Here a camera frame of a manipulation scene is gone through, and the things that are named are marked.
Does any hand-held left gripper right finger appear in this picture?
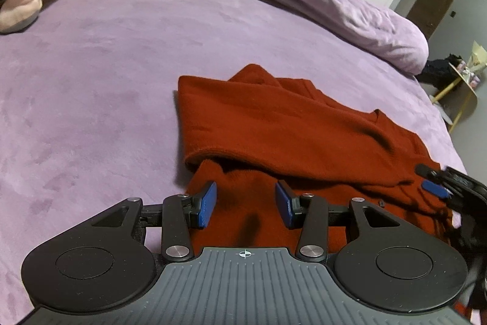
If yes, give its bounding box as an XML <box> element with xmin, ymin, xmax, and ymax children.
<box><xmin>275</xmin><ymin>180</ymin><xmax>406</xmax><ymax>263</ymax></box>

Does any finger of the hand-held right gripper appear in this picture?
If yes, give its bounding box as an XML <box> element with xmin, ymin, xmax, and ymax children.
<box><xmin>422</xmin><ymin>178</ymin><xmax>453</xmax><ymax>201</ymax></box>
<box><xmin>415</xmin><ymin>164</ymin><xmax>444</xmax><ymax>178</ymax></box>

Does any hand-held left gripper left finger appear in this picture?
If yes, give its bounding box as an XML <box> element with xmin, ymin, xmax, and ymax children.
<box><xmin>84</xmin><ymin>180</ymin><xmax>218</xmax><ymax>262</ymax></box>

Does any red knit sweater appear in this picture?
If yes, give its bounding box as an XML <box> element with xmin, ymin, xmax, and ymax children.
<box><xmin>177</xmin><ymin>63</ymin><xmax>463</xmax><ymax>253</ymax></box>

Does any side table with yellow legs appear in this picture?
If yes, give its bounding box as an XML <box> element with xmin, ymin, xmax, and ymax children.
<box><xmin>434</xmin><ymin>62</ymin><xmax>479</xmax><ymax>125</ymax></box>

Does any dark bag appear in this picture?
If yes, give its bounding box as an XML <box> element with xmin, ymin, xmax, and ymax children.
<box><xmin>419</xmin><ymin>54</ymin><xmax>463</xmax><ymax>86</ymax></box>

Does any beige paper bag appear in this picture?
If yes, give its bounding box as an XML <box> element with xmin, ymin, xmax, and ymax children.
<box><xmin>466</xmin><ymin>40</ymin><xmax>487</xmax><ymax>69</ymax></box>

